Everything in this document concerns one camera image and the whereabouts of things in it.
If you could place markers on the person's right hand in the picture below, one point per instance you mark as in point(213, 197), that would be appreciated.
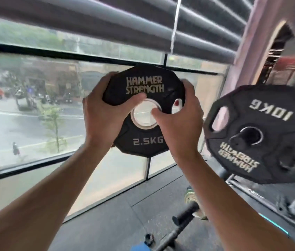
point(184, 133)

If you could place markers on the black round grip weight plate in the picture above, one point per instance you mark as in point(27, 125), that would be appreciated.
point(275, 159)

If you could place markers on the small black octagonal weight plate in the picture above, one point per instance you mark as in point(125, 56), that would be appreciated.
point(142, 146)

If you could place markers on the red banner white print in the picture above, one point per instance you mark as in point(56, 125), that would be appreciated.
point(288, 67)

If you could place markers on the person's left hand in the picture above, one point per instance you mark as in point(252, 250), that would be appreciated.
point(103, 120)

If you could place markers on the small blue-rimmed weight plate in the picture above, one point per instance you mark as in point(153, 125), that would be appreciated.
point(192, 198)

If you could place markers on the glass window black frame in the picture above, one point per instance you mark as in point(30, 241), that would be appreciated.
point(32, 128)

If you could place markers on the grey striped roller blind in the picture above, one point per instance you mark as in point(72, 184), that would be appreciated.
point(110, 18)

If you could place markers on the blue disc weight plate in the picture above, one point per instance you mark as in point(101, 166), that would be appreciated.
point(139, 248)

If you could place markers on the person's left forearm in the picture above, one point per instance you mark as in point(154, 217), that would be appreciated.
point(37, 206)

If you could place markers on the black power rack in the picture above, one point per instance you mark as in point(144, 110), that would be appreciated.
point(184, 215)

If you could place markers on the person's right forearm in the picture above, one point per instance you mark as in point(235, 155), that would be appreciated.
point(228, 211)

